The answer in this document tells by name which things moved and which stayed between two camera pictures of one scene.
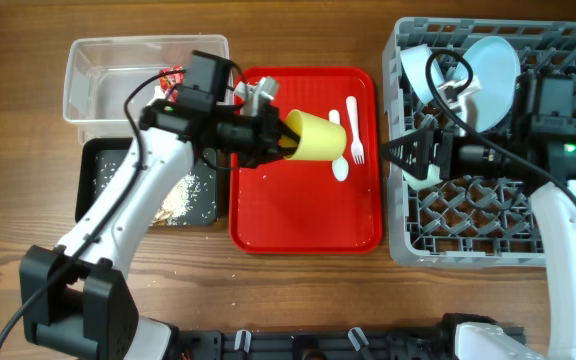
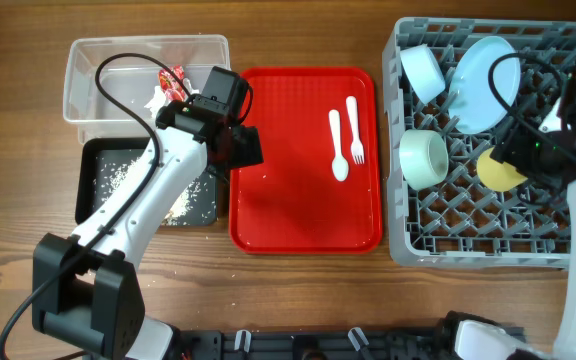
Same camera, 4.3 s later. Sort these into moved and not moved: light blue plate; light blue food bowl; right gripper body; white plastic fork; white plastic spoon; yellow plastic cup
Moved: yellow plastic cup; right gripper body
Not moved: light blue food bowl; light blue plate; white plastic spoon; white plastic fork
